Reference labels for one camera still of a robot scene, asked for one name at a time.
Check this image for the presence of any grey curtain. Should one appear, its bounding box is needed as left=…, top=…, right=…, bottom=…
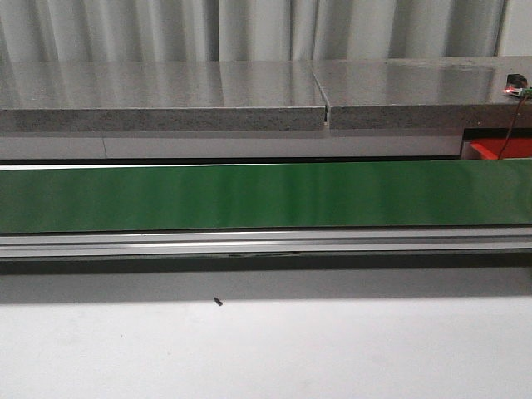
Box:
left=1, top=1, right=531, bottom=63

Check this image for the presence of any grey granite counter slab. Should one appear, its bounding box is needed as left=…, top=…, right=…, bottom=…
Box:
left=1, top=57, right=531, bottom=132

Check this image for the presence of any green conveyor belt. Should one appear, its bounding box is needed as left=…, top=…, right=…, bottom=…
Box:
left=1, top=160, right=531, bottom=234

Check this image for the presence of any red and black wire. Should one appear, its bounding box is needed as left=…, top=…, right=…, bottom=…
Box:
left=498, top=93, right=531, bottom=160

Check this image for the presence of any small green circuit board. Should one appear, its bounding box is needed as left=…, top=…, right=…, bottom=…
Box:
left=504, top=73, right=531, bottom=98

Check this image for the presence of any red tray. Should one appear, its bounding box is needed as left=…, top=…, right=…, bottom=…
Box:
left=470, top=138, right=532, bottom=160

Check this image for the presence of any aluminium conveyor frame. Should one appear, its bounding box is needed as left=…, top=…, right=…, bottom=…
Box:
left=1, top=227, right=531, bottom=260

